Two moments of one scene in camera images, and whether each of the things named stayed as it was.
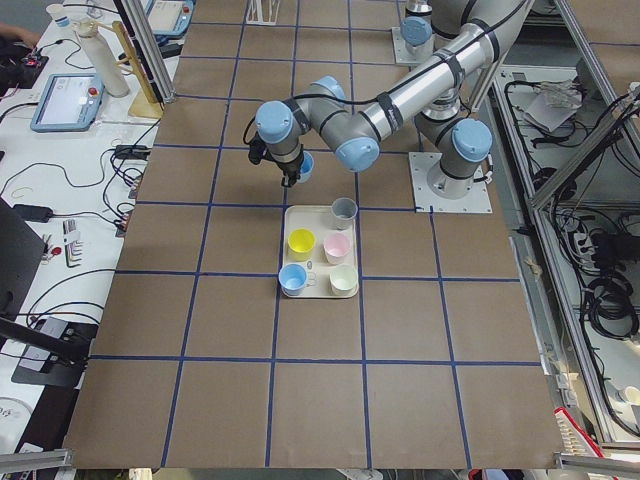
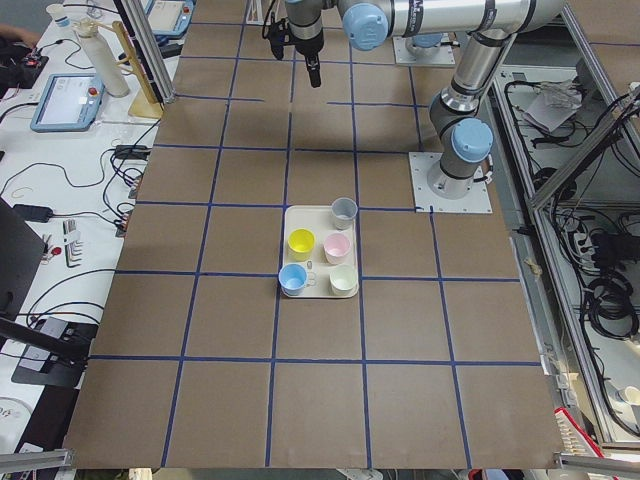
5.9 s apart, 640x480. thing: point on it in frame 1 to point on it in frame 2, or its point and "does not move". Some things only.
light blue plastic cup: x=292 y=278 does not move
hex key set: x=72 y=243 does not move
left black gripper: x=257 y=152 to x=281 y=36
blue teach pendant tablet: x=69 y=102 does not move
